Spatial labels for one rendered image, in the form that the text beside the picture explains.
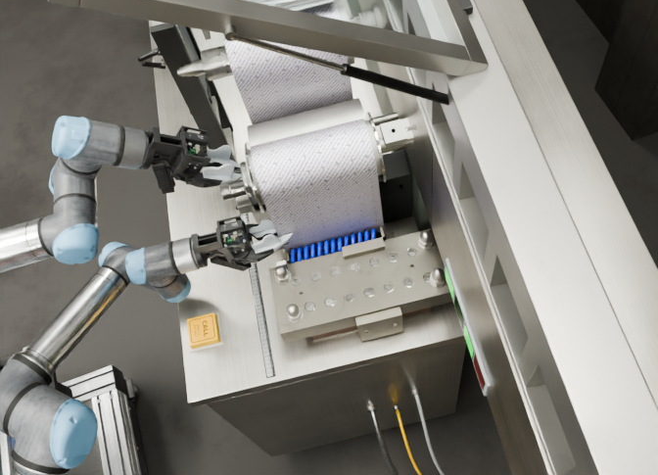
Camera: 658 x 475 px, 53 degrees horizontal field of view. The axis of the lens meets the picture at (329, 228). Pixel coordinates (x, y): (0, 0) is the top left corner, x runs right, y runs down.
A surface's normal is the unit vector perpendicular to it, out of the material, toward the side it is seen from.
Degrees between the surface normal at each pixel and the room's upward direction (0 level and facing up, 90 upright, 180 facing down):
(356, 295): 0
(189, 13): 90
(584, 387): 0
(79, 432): 88
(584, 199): 0
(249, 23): 90
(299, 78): 92
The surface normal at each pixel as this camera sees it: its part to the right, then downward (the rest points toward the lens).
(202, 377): -0.13, -0.47
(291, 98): 0.21, 0.86
